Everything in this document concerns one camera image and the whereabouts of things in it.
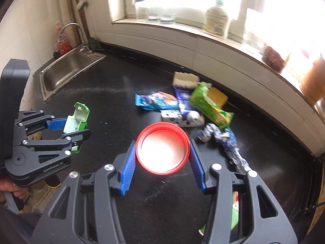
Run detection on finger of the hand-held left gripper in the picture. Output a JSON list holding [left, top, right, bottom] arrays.
[[22, 129, 91, 158], [14, 109, 69, 137]]

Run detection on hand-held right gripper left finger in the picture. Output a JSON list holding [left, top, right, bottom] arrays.
[[30, 140, 139, 244]]

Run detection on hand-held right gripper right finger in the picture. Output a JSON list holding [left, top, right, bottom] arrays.
[[189, 139, 298, 244]]

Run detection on green white plastic casing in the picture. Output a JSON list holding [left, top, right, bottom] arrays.
[[63, 102, 90, 154]]

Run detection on red plastic lid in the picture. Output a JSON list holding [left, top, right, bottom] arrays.
[[135, 122, 190, 175]]

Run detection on green wipes pack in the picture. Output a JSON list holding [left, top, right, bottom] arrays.
[[189, 82, 234, 129]]

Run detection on person's left hand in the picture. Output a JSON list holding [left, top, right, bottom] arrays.
[[0, 176, 28, 206]]

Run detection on crumpled silver foil wrapper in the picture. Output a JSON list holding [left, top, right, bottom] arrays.
[[197, 123, 249, 172]]

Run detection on red green printed bag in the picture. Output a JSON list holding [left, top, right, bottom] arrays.
[[198, 192, 240, 237]]

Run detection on stainless steel sink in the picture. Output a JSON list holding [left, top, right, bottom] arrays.
[[39, 48, 107, 104]]

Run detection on white blue spotted carton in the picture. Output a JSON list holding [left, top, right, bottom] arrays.
[[161, 109, 187, 127]]

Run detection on red detergent bottle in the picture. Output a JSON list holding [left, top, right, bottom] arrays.
[[55, 22, 72, 56]]

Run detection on purple white packet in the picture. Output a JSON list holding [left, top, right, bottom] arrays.
[[173, 86, 195, 117]]

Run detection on blue snack packet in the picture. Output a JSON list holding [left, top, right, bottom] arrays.
[[134, 91, 179, 111]]

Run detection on yellow sponge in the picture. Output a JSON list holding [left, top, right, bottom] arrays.
[[207, 87, 228, 107]]

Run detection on chrome faucet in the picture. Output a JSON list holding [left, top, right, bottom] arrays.
[[59, 23, 89, 52]]

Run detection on dark green scouring cloth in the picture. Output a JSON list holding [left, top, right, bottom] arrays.
[[88, 38, 104, 51]]

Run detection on white sponge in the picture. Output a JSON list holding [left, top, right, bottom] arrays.
[[173, 72, 200, 88]]

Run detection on person's dark trousers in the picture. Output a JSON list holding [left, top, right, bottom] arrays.
[[0, 205, 44, 244]]

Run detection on jar with red-brown contents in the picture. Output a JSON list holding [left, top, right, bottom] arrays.
[[261, 44, 288, 73]]

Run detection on clear glass jar with lid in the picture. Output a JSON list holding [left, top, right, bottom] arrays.
[[134, 0, 150, 22]]

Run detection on clear drinking glass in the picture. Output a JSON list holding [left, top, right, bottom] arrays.
[[160, 5, 176, 25], [148, 5, 161, 22]]

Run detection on clear plastic container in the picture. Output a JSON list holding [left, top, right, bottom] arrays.
[[243, 8, 267, 54]]

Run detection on pale green soap bottle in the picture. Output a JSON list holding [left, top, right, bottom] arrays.
[[202, 0, 230, 39]]

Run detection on brown wall pipes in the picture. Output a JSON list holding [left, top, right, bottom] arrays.
[[66, 0, 89, 41]]

